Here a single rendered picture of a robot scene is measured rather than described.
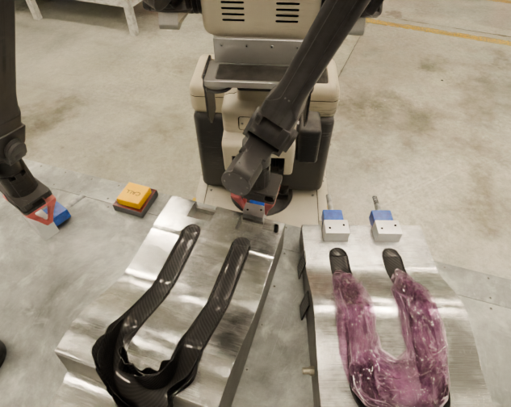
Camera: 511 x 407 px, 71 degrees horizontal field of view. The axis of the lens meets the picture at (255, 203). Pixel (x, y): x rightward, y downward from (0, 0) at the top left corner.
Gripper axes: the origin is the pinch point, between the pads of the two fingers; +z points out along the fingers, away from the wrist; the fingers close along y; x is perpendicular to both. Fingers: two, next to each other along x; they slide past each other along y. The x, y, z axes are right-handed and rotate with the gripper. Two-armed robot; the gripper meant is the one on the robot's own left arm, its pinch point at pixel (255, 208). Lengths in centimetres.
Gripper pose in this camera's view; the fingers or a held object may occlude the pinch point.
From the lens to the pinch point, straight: 83.1
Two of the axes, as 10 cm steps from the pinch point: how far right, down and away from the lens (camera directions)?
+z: -0.1, 6.6, 7.5
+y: 9.6, 2.1, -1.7
